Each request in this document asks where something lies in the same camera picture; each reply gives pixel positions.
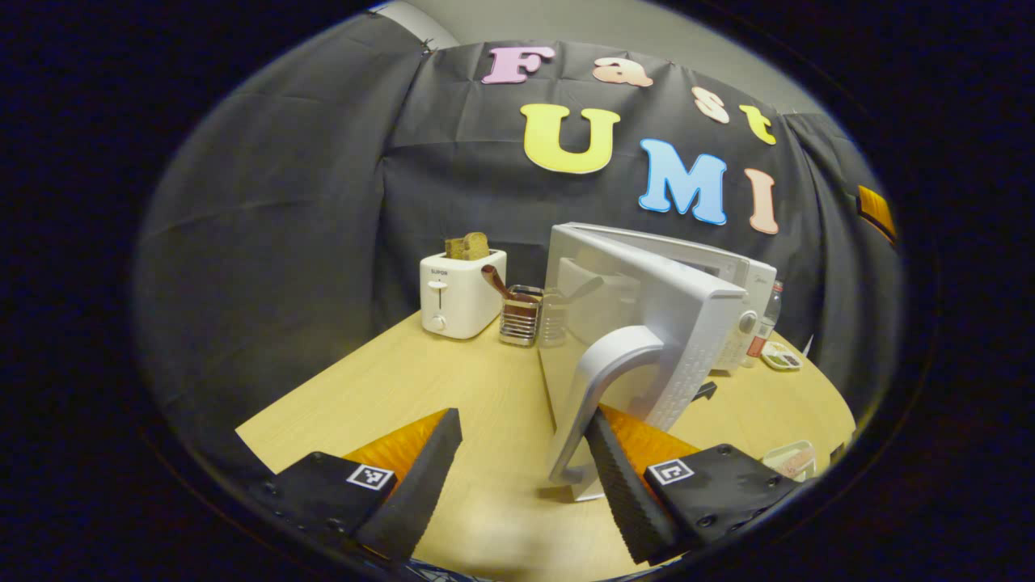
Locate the white toaster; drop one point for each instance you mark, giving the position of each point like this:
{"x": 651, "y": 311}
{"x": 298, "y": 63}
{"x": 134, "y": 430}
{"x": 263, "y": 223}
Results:
{"x": 457, "y": 303}

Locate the pinkish sausage food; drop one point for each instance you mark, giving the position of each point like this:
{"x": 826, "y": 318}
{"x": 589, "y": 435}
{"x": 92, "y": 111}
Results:
{"x": 794, "y": 462}

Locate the white divided plate of beans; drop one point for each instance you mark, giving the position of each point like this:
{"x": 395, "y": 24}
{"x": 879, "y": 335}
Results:
{"x": 783, "y": 356}

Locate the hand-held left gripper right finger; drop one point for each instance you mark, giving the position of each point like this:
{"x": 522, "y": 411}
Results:
{"x": 627, "y": 489}

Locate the white microwave oven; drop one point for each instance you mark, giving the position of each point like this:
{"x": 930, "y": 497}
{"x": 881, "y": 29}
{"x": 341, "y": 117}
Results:
{"x": 679, "y": 315}

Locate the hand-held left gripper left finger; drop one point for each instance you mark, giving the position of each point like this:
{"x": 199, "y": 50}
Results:
{"x": 416, "y": 489}

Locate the clear glass jar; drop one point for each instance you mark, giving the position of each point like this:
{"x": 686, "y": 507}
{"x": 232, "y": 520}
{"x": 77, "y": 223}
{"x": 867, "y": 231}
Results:
{"x": 554, "y": 323}

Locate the black backdrop cloth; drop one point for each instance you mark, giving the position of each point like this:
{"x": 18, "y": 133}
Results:
{"x": 283, "y": 202}

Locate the pale green rectangular tray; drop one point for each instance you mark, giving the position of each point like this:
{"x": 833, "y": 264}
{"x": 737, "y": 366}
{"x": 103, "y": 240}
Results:
{"x": 772, "y": 465}

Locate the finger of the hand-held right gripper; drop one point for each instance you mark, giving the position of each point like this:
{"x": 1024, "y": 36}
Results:
{"x": 877, "y": 212}

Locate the clear bottle with red label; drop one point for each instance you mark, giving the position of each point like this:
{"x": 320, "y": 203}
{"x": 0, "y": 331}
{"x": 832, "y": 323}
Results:
{"x": 770, "y": 319}

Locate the brown wooden spoon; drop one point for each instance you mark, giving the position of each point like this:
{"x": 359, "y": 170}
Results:
{"x": 495, "y": 280}

